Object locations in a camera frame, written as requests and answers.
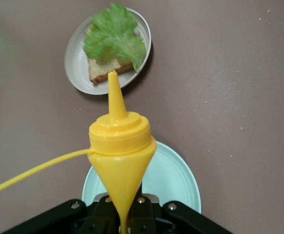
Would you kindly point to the green lettuce leaf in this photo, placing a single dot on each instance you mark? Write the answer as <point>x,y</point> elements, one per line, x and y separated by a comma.
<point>117,36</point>

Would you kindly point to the brown bread slice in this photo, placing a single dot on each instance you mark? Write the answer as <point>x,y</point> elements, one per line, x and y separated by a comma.
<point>105,65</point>

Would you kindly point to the beige plate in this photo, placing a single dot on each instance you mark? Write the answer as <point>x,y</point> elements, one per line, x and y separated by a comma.
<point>77,65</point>

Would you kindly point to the yellow squeeze bottle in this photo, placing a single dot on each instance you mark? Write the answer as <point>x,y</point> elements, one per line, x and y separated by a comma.
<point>120,151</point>

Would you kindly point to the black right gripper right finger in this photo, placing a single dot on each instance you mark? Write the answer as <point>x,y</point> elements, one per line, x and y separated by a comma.
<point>181,219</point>

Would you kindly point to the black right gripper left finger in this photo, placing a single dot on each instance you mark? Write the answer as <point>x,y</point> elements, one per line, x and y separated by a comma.
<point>66,217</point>

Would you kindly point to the mint green plate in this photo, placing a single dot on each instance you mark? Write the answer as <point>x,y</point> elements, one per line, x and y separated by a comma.
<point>171,175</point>

